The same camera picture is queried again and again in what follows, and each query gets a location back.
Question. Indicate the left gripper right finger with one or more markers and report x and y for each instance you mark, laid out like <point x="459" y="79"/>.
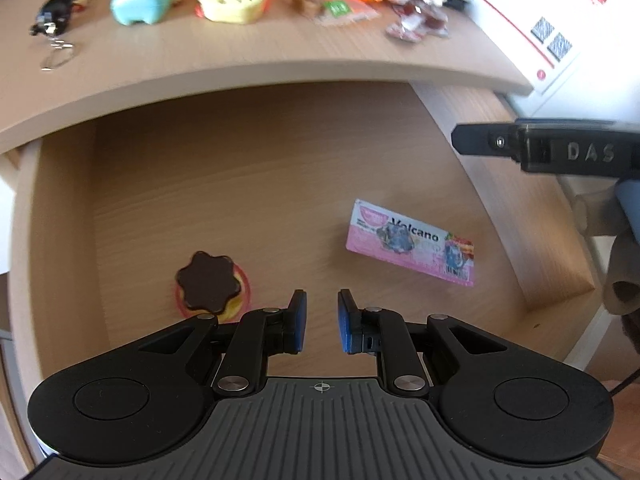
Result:
<point x="386" y="335"/>

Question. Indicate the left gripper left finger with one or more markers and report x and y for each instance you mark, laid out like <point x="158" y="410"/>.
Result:
<point x="260" y="334"/>

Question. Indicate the chocolate flower cupcake toy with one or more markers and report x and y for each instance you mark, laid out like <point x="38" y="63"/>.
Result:
<point x="213" y="285"/>

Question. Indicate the pink Volcano snack pack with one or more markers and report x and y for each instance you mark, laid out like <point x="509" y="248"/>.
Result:
<point x="387" y="236"/>

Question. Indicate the red white candy wrapper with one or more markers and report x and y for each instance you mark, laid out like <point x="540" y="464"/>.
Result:
<point x="416" y="20"/>

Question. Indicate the clear snack packet green label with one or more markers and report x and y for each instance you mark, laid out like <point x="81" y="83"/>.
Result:
<point x="333" y="12"/>

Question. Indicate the teal squishy toy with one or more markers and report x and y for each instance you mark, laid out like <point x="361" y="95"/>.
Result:
<point x="128" y="12"/>

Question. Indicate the small cola bottle keychain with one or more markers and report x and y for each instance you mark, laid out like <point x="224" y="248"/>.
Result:
<point x="53" y="21"/>

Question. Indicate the cardboard tube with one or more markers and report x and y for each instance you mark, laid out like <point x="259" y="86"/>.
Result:
<point x="621" y="288"/>
<point x="599" y="214"/>

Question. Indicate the white box red print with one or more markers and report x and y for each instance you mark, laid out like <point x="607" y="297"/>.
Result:
<point x="543" y="37"/>

